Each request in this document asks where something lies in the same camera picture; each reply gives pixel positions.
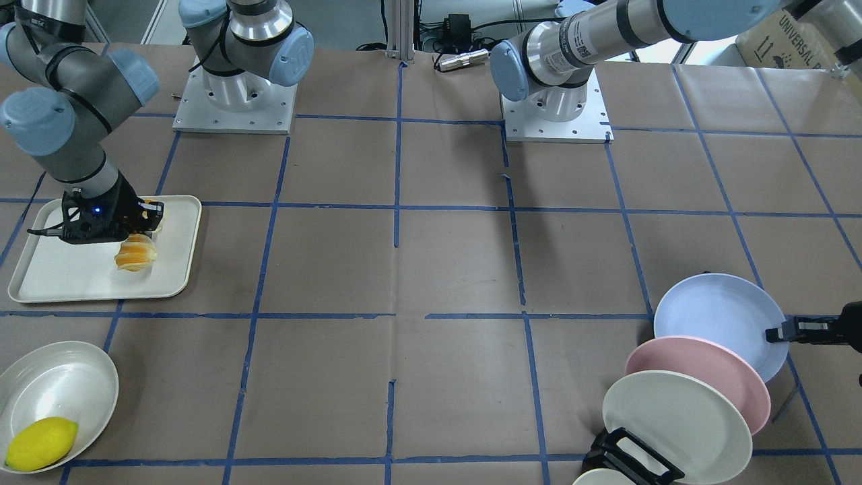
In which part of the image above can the white oval bowl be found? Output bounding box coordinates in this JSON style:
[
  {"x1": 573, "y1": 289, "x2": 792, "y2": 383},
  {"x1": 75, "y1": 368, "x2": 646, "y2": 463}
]
[{"x1": 2, "y1": 341, "x2": 119, "y2": 475}]

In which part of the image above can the white rectangular tray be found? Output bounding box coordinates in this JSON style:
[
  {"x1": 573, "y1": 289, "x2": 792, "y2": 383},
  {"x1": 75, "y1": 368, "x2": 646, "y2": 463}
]
[{"x1": 8, "y1": 195, "x2": 202, "y2": 303}]

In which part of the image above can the cream plate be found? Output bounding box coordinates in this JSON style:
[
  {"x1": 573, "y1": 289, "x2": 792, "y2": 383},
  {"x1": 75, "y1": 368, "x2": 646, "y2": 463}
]
[{"x1": 601, "y1": 370, "x2": 752, "y2": 484}]

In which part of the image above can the cream bowl in rack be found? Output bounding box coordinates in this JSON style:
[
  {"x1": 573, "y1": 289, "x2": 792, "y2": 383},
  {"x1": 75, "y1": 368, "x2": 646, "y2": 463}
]
[{"x1": 572, "y1": 467, "x2": 634, "y2": 485}]

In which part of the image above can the yellow lemon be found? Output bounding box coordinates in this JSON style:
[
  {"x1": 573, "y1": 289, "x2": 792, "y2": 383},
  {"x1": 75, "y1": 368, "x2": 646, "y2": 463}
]
[{"x1": 4, "y1": 416, "x2": 78, "y2": 472}]

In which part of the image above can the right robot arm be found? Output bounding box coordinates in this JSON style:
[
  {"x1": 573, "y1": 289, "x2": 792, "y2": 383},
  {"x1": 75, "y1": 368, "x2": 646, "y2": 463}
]
[{"x1": 2, "y1": 1, "x2": 314, "y2": 245}]

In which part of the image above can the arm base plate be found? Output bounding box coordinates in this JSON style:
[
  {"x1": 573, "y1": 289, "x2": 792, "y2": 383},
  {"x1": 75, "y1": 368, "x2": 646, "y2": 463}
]
[
  {"x1": 500, "y1": 70, "x2": 615, "y2": 143},
  {"x1": 172, "y1": 67, "x2": 298, "y2": 135}
]

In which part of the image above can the black power adapter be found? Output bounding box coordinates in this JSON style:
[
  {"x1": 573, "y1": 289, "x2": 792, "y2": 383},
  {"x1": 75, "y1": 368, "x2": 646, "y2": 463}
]
[{"x1": 441, "y1": 13, "x2": 472, "y2": 53}]

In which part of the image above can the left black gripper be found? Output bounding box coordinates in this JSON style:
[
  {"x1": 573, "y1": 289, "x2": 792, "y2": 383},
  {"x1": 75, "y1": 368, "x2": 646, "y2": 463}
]
[{"x1": 764, "y1": 301, "x2": 861, "y2": 353}]

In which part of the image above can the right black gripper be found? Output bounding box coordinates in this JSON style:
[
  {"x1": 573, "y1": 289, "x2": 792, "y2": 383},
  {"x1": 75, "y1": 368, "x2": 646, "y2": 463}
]
[{"x1": 27, "y1": 175, "x2": 164, "y2": 245}]

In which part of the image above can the light blue plate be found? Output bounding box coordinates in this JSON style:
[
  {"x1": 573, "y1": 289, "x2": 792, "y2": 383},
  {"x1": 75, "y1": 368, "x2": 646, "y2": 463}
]
[{"x1": 653, "y1": 273, "x2": 789, "y2": 383}]

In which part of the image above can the silver metal cylinder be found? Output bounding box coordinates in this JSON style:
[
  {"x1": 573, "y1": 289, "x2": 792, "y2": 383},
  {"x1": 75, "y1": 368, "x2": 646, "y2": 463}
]
[{"x1": 433, "y1": 48, "x2": 490, "y2": 73}]

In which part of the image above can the pink plate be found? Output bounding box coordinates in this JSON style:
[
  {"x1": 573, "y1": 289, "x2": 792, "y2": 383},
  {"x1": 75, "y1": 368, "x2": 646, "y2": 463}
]
[{"x1": 624, "y1": 335, "x2": 772, "y2": 435}]

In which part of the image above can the striped orange bread roll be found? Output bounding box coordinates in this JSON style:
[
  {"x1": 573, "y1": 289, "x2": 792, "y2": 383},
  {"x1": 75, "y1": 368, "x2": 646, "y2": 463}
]
[{"x1": 114, "y1": 222, "x2": 164, "y2": 272}]

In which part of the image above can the cardboard box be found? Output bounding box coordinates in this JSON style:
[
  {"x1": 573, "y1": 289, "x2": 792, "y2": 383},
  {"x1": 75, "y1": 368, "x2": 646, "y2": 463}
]
[{"x1": 735, "y1": 1, "x2": 861, "y2": 77}]

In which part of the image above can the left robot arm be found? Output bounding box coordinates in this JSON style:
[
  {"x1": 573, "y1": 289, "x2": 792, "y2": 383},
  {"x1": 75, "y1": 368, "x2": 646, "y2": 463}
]
[{"x1": 490, "y1": 1, "x2": 860, "y2": 151}]

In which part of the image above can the black dish rack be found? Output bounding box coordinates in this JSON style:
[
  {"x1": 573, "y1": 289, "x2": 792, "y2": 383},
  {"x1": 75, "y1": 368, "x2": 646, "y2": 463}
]
[{"x1": 583, "y1": 427, "x2": 686, "y2": 484}]

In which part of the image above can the aluminium frame post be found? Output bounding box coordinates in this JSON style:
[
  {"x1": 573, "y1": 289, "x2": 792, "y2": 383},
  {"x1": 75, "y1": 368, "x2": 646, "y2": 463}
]
[{"x1": 384, "y1": 0, "x2": 416, "y2": 65}]

